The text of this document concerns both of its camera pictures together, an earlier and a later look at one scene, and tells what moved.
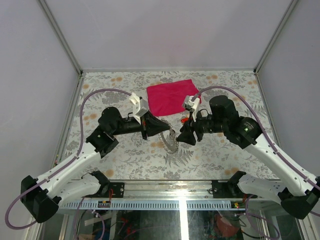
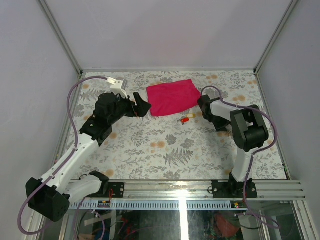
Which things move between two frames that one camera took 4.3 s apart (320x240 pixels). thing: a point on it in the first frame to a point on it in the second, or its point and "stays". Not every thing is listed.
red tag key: x=183 y=120 stays
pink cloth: x=169 y=98 stays
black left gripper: x=154 y=125 to x=140 y=110
